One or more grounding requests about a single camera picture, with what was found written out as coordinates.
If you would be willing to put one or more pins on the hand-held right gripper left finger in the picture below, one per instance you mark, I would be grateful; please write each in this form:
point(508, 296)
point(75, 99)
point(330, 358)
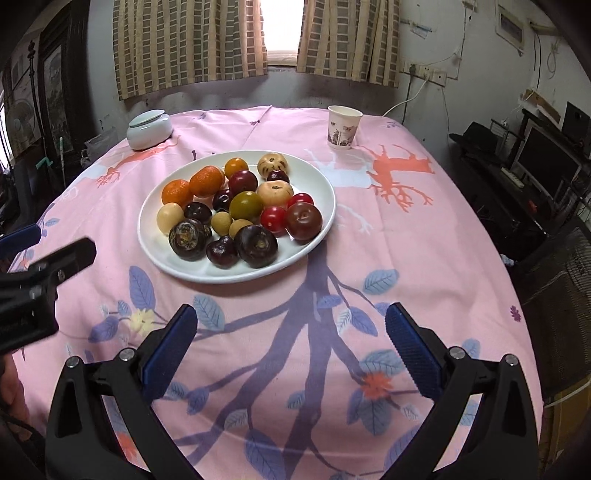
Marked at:
point(168, 350)

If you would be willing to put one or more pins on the beige round pear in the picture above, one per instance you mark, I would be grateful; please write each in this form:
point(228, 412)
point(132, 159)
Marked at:
point(275, 193)

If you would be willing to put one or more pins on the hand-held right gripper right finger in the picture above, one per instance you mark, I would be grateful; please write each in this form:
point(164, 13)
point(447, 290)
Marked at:
point(413, 350)

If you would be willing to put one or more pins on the small tan longan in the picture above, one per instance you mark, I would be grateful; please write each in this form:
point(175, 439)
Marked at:
point(240, 228)
point(220, 222)

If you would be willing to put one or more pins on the beige wooden board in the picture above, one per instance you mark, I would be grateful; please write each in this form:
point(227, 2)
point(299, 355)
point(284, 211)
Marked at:
point(540, 102)

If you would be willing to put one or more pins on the wide striped brown curtain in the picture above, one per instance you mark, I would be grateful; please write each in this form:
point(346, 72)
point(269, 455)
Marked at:
point(184, 46)

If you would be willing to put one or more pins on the black mesh chair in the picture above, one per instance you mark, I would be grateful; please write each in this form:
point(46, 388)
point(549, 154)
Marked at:
point(563, 295)

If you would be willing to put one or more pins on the electric fan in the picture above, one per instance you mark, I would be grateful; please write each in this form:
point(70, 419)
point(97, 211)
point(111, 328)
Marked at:
point(23, 120)

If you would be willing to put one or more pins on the black speaker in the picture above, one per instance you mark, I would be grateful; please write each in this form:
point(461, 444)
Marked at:
point(577, 122)

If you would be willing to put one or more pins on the white oval plate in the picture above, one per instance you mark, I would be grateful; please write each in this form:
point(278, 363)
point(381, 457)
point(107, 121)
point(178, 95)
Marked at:
point(302, 259)

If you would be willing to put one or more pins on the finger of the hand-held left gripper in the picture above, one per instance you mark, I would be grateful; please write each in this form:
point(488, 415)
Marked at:
point(60, 264)
point(21, 237)

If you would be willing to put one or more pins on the black hat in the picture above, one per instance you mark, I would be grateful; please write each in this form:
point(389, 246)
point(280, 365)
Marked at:
point(475, 136)

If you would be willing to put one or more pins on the white lidded ceramic jar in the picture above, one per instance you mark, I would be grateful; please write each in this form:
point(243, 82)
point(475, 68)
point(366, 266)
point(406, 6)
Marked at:
point(147, 134)

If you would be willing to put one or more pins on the dark red plum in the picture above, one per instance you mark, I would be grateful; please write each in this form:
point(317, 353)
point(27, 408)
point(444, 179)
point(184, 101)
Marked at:
point(243, 182)

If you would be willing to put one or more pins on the black desk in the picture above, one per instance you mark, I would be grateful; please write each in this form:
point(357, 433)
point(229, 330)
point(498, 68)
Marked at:
point(508, 207)

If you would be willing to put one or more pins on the white remote control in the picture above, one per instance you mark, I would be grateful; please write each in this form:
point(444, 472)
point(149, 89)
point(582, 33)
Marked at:
point(513, 177)

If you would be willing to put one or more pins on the white electrical panel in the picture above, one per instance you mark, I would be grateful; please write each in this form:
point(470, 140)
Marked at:
point(510, 27)

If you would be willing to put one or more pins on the pale yellow smooth melon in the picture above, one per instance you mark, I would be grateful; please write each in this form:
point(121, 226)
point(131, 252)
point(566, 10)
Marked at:
point(169, 218)

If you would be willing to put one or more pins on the cardboard box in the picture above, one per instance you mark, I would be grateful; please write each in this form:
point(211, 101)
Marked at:
point(572, 424)

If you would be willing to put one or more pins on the small yellow orange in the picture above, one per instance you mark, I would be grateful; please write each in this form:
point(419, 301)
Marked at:
point(236, 168)

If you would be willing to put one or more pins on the red cherry tomato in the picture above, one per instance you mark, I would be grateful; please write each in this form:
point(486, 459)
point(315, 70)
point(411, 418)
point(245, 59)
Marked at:
point(300, 200)
point(274, 219)

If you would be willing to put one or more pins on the red apple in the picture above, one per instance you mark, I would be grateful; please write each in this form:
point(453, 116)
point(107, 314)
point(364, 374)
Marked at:
point(304, 221)

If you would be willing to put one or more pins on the black computer monitor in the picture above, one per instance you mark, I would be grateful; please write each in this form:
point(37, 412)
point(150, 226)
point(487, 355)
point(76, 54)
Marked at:
point(547, 159)

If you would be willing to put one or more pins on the printed paper cup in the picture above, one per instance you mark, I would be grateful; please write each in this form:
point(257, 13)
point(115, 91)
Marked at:
point(344, 129)

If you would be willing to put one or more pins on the orange tangerine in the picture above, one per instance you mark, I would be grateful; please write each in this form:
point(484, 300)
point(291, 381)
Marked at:
point(207, 181)
point(176, 192)

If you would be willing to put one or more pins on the bright window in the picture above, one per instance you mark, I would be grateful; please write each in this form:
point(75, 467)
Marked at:
point(284, 27)

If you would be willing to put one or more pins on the dark water chestnut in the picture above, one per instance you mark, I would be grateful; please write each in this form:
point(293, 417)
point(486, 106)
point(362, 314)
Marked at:
point(256, 245)
point(188, 238)

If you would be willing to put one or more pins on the white wall power strip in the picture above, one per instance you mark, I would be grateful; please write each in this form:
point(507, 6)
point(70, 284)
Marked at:
point(427, 73)

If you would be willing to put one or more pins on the narrow striped brown curtain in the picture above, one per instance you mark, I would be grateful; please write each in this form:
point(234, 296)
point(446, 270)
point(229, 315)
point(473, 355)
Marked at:
point(346, 41)

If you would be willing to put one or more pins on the dark framed picture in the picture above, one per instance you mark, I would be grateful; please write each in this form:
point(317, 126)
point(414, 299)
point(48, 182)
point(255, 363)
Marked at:
point(55, 97)

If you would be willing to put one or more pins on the pink printed tablecloth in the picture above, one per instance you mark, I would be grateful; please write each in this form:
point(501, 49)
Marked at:
point(415, 258)

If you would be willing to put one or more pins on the green yellow orange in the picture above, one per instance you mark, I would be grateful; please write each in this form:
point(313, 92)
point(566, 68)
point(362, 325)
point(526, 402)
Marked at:
point(246, 205)

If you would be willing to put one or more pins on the large beige striped melon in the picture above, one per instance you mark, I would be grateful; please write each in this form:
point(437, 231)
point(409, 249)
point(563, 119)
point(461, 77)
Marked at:
point(272, 165)

